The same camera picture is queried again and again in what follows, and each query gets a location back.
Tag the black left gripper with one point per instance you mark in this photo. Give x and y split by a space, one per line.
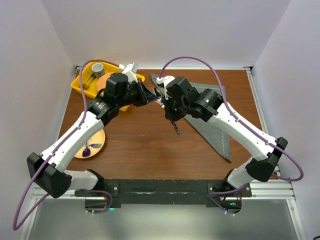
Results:
145 95

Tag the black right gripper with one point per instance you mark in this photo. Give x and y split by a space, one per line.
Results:
169 114

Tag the silver metal spoon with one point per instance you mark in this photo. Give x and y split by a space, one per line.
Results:
175 127

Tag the grey cloth napkin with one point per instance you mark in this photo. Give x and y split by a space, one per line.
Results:
214 136

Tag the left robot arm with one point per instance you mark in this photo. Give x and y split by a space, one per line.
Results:
47 169

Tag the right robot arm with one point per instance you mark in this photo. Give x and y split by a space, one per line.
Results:
211 108

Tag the woven wicker plate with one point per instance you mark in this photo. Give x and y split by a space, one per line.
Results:
102 81

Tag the white ceramic cup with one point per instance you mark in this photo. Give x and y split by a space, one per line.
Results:
98 69

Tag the dark cutlery in tray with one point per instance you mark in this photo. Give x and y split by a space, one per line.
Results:
86 84

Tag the pale yellow round plate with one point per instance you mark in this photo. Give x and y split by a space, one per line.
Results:
99 137

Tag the iridescent fork on plate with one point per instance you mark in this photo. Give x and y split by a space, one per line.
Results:
94 145

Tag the purple iridescent spoon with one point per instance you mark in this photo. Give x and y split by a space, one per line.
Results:
86 151

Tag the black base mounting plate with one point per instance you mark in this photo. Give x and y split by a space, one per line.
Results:
164 192

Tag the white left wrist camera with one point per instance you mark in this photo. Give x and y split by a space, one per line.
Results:
130 71

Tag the aluminium frame rail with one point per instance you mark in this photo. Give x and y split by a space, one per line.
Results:
178 98

